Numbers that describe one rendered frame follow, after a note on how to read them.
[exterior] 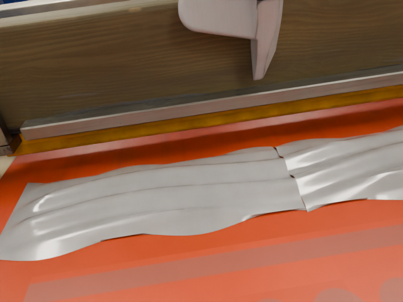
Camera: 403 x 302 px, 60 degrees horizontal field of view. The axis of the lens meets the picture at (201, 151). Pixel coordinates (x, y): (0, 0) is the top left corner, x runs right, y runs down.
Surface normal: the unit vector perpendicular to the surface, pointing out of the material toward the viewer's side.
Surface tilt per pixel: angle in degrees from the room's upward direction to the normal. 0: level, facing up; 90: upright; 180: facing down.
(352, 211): 0
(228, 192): 31
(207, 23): 82
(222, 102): 90
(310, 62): 90
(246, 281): 0
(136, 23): 90
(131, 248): 0
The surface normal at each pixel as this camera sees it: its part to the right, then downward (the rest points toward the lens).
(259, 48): 0.11, 0.71
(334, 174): 0.10, -0.43
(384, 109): -0.11, -0.84
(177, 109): 0.11, 0.53
